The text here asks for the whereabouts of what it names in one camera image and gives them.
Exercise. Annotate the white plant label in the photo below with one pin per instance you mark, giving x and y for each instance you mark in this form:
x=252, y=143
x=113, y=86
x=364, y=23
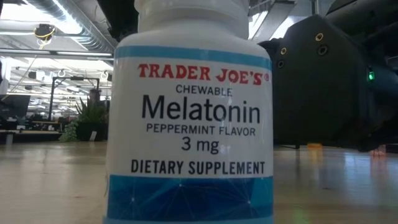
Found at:
x=93, y=136

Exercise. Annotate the white melatonin supplement bottle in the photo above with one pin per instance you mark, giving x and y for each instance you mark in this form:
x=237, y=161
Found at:
x=189, y=124

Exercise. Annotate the silver spiral air duct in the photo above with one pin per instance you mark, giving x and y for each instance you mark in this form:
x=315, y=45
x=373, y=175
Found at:
x=77, y=25

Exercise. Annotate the long ceiling light strip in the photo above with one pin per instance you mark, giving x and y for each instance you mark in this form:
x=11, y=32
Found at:
x=77, y=53

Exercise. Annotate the wooden office desk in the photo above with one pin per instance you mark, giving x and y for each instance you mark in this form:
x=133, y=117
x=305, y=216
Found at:
x=37, y=132

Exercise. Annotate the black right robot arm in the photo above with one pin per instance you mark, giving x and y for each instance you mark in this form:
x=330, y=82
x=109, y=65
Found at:
x=385, y=102

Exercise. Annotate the silver rectangular air duct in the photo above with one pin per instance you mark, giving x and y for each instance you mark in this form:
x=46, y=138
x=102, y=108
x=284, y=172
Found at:
x=267, y=18

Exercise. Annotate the person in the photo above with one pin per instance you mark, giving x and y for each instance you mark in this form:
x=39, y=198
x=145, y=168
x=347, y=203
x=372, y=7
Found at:
x=94, y=96

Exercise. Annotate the small grey post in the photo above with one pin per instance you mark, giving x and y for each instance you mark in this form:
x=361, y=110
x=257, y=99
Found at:
x=9, y=139

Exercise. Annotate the green potted succulent plant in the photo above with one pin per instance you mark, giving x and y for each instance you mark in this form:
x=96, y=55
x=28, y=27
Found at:
x=90, y=121

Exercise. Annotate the black metal rack frame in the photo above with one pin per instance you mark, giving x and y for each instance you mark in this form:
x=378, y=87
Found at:
x=76, y=78

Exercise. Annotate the black computer monitor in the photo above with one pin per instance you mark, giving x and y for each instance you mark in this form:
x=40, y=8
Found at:
x=15, y=107

